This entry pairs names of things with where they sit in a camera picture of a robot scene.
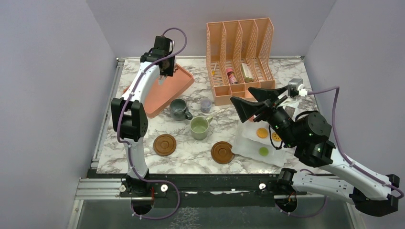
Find yellow flower cookie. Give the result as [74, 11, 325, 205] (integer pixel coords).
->
[271, 132, 282, 142]

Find green macaron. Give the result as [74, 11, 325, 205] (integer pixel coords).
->
[259, 147, 269, 156]

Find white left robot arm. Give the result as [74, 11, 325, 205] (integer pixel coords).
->
[111, 90, 292, 196]

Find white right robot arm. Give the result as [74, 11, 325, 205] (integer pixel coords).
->
[230, 79, 400, 217]

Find tan box in organizer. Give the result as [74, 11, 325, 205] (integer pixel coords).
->
[241, 62, 254, 83]

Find white tiered dessert stand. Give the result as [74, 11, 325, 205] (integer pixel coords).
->
[232, 118, 296, 167]

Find pink bottle in organizer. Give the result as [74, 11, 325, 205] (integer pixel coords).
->
[226, 68, 238, 85]

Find pink dessert tray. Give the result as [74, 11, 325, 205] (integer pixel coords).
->
[121, 62, 194, 118]

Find pink mesh file organizer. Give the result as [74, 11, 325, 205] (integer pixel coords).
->
[206, 18, 276, 105]

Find light green ceramic mug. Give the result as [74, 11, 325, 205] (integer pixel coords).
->
[190, 115, 213, 140]

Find right brown wooden coaster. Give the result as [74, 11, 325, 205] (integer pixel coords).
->
[211, 141, 234, 164]

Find brown wooden coaster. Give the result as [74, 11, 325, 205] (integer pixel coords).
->
[153, 134, 177, 156]
[211, 141, 234, 164]

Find dark blue-green ceramic mug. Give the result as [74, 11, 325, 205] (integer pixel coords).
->
[169, 98, 193, 121]

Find left brown wooden coaster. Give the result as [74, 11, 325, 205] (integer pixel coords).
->
[153, 134, 177, 156]

